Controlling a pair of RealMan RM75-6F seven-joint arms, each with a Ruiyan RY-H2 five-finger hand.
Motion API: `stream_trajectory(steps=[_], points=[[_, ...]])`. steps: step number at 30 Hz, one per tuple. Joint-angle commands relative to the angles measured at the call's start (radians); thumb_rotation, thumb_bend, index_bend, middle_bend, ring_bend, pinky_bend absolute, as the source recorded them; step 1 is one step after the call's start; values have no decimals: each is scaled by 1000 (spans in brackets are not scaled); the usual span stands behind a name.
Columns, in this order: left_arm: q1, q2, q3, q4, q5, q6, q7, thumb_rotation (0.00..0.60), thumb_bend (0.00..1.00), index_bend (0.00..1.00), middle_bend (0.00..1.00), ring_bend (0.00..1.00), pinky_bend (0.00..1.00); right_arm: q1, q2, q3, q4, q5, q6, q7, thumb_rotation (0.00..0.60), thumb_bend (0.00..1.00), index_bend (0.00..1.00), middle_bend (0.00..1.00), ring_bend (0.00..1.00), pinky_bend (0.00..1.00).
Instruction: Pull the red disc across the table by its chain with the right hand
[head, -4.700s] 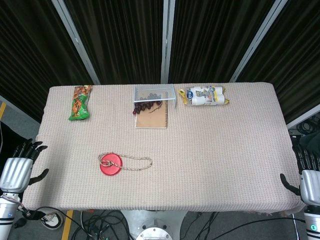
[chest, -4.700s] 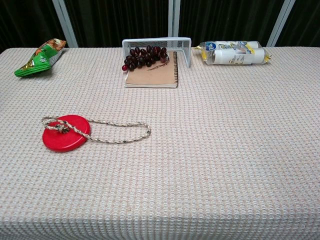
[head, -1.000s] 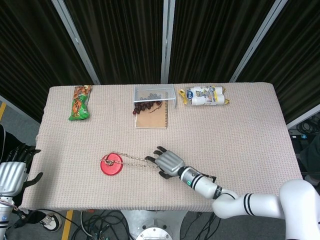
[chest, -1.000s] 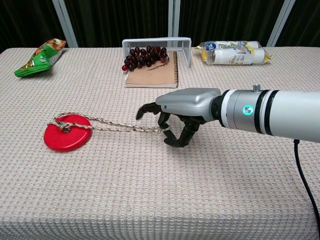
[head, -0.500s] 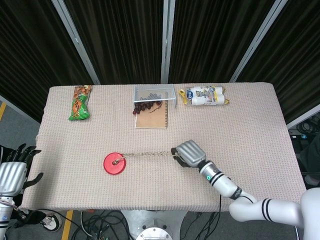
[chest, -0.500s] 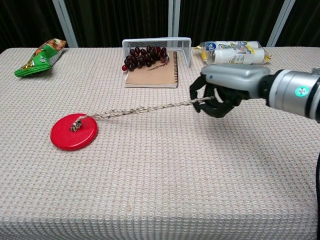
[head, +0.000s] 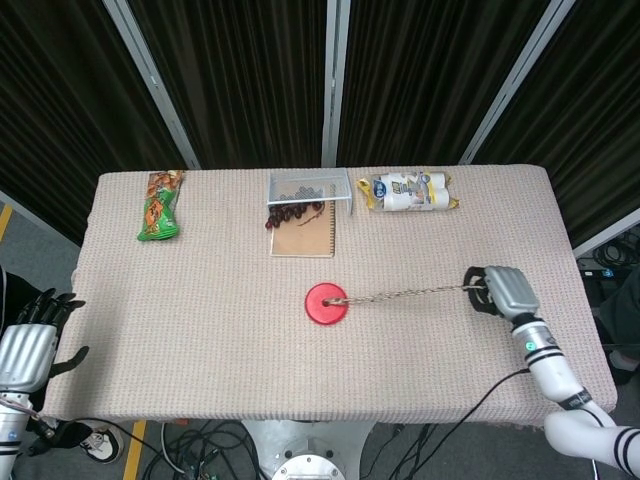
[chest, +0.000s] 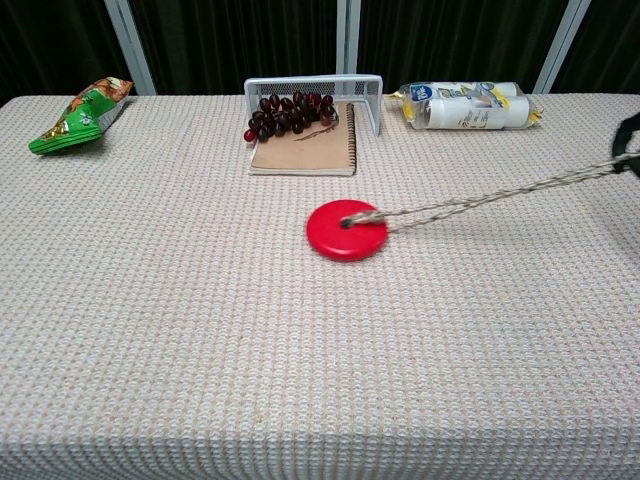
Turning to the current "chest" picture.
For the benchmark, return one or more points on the green snack bag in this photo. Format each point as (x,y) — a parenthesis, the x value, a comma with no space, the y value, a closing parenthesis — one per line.
(75,125)

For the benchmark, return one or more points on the white metal frame post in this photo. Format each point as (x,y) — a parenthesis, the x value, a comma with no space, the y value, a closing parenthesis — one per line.
(132,50)
(560,50)
(348,35)

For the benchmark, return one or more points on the red plastic disc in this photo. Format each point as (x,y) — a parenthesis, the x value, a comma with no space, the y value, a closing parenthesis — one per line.
(345,245)

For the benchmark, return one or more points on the brown spiral notebook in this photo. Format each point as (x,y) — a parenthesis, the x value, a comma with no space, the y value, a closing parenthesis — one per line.
(300,155)

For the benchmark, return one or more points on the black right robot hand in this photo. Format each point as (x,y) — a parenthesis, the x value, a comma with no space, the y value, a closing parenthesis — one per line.
(618,145)

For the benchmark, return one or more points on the dark pleated curtain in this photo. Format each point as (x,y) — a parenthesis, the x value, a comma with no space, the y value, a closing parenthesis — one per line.
(240,40)

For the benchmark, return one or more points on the beige woven tablecloth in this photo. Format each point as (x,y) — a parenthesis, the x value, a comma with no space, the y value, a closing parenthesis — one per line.
(300,350)

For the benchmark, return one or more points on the dark red grape bunch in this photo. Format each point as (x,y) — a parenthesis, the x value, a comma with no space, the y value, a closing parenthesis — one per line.
(280,120)

